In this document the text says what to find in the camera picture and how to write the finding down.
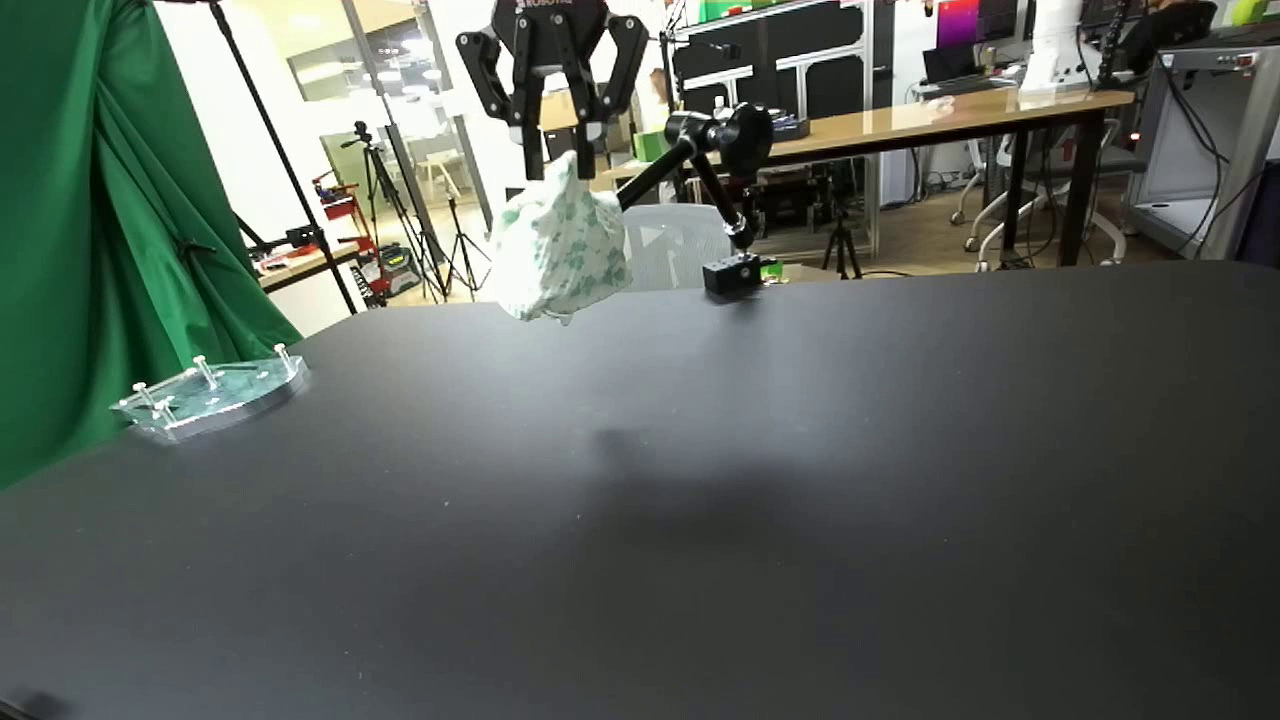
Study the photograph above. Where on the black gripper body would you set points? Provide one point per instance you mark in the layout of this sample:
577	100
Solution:
555	30

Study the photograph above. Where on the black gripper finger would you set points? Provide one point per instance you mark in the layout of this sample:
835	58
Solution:
531	127
588	127

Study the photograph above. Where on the white cloth with green print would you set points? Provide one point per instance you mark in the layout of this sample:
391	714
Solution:
560	254

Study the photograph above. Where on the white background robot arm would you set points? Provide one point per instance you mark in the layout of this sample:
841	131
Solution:
1060	41

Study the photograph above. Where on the black articulated clamp stand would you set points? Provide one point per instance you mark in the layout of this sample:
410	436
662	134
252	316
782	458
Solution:
737	147

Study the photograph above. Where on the black light stand pole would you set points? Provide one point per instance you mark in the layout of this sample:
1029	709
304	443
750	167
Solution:
281	160

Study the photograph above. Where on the grey mesh office chair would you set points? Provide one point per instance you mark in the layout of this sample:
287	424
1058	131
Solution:
680	247

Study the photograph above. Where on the tall black tripod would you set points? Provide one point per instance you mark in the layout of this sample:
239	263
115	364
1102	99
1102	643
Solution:
377	200

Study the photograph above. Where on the black partition panels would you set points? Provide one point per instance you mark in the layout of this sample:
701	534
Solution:
787	61

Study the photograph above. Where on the small black tripod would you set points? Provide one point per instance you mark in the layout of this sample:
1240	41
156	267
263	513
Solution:
841	247

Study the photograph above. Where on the long wooden desk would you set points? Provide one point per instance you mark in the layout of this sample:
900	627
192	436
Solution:
935	116

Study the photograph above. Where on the monitor with pink screen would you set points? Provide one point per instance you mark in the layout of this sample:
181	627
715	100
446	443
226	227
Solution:
979	24

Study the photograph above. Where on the round clear acrylic plate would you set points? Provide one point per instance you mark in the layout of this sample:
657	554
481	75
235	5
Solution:
213	388

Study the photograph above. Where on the green fabric backdrop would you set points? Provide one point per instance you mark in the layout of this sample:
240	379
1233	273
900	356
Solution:
105	227

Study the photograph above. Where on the grey metal cabinet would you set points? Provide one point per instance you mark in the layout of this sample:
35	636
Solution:
1205	147

